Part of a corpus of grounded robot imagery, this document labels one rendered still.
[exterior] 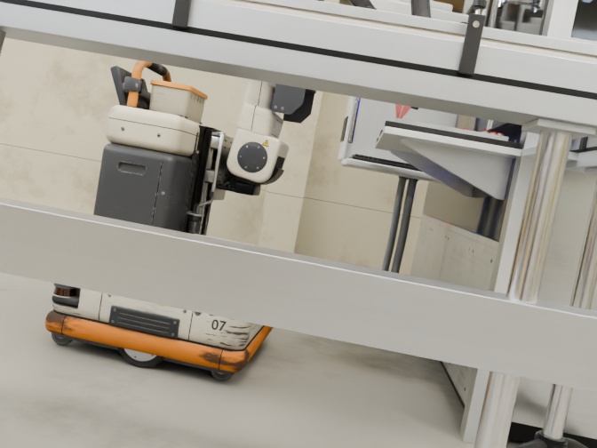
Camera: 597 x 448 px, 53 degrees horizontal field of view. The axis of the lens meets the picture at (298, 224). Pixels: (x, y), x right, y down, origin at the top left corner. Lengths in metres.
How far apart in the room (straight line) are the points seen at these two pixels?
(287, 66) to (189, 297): 0.41
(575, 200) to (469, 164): 0.31
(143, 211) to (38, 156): 3.48
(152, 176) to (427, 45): 1.18
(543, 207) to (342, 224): 4.36
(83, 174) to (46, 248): 4.21
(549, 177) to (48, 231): 0.84
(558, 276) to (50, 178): 4.31
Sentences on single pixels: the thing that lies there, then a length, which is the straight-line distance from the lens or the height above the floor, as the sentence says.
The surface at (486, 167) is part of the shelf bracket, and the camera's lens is 1.92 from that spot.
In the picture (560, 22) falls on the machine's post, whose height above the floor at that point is 1.25.
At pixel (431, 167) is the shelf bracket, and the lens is 2.40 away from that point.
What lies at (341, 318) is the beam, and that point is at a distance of 1.00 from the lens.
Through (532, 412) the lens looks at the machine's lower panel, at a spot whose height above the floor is 0.13.
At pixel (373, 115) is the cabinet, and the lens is 2.80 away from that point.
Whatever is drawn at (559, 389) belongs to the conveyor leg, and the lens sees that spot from 1.73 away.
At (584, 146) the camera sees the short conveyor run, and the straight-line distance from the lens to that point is 1.71.
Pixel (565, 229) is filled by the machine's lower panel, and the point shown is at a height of 0.67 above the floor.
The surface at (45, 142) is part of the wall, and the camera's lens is 5.39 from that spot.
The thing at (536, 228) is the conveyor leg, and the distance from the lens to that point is 1.04.
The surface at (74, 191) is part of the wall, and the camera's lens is 5.34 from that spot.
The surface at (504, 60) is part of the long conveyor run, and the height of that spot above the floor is 0.92.
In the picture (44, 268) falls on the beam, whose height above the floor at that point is 0.45.
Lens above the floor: 0.68
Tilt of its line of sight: 4 degrees down
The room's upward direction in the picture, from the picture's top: 10 degrees clockwise
